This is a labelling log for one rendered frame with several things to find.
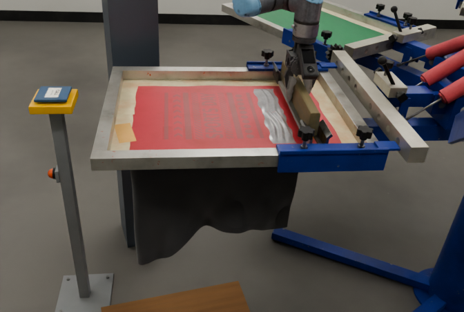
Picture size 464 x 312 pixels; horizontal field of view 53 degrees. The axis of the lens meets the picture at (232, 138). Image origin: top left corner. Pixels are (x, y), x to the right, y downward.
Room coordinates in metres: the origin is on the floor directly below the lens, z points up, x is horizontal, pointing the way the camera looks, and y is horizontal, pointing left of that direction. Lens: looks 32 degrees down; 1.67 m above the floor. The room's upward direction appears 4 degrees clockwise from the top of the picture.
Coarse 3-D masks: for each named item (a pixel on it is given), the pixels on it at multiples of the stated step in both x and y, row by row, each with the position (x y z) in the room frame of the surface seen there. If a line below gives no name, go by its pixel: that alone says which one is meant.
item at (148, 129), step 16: (144, 128) 1.17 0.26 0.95; (160, 128) 1.18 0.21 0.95; (144, 144) 1.09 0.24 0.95; (160, 144) 1.09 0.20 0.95; (176, 144) 1.10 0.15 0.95; (192, 144) 1.11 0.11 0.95; (208, 144) 1.11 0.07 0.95; (224, 144) 1.12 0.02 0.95; (240, 144) 1.12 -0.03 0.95; (256, 144) 1.13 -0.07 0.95; (272, 144) 1.13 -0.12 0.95
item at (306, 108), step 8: (280, 80) 1.51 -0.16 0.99; (296, 88) 1.31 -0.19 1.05; (304, 88) 1.30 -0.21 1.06; (296, 96) 1.30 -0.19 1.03; (304, 96) 1.25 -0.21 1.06; (296, 104) 1.28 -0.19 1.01; (304, 104) 1.21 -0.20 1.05; (312, 104) 1.20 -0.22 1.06; (304, 112) 1.19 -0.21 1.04; (312, 112) 1.15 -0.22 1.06; (304, 120) 1.18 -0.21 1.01; (312, 120) 1.15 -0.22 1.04
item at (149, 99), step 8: (144, 88) 1.44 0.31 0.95; (152, 88) 1.44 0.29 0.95; (160, 88) 1.45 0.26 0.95; (168, 88) 1.45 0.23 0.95; (176, 88) 1.46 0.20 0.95; (184, 88) 1.46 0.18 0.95; (192, 88) 1.46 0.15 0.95; (200, 88) 1.47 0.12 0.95; (208, 88) 1.47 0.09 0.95; (216, 88) 1.48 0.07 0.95; (224, 88) 1.48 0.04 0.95; (232, 88) 1.49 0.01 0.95; (240, 88) 1.49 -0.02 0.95; (248, 88) 1.49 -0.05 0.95; (256, 88) 1.50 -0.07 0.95; (264, 88) 1.50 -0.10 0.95; (272, 88) 1.51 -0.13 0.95; (136, 96) 1.38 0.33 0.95; (144, 96) 1.38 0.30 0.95; (152, 96) 1.39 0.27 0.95; (160, 96) 1.39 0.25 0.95; (280, 96) 1.45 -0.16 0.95; (312, 96) 1.47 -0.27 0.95; (136, 104) 1.32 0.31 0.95; (144, 104) 1.32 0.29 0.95; (152, 104) 1.33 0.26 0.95; (160, 104) 1.33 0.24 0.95; (256, 104) 1.38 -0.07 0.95; (280, 104) 1.39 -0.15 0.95; (136, 112) 1.27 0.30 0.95; (144, 112) 1.27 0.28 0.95; (152, 112) 1.28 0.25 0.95; (160, 112) 1.28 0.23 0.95; (288, 112) 1.34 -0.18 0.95; (320, 112) 1.35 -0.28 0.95
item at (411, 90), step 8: (408, 88) 1.40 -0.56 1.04; (416, 88) 1.40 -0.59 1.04; (424, 88) 1.40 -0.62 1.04; (408, 96) 1.36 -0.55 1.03; (416, 96) 1.36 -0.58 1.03; (424, 96) 1.37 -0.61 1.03; (432, 96) 1.37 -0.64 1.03; (392, 104) 1.35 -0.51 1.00; (416, 104) 1.36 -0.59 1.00; (424, 104) 1.37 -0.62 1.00
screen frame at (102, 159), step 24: (120, 72) 1.48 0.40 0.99; (144, 72) 1.51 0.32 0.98; (168, 72) 1.52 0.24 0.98; (192, 72) 1.54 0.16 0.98; (216, 72) 1.55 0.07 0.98; (240, 72) 1.56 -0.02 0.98; (264, 72) 1.58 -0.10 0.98; (336, 96) 1.41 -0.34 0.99; (360, 120) 1.25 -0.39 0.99; (96, 144) 1.02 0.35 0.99; (96, 168) 0.96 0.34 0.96; (120, 168) 0.96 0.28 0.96; (144, 168) 0.97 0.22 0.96; (168, 168) 0.98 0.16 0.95
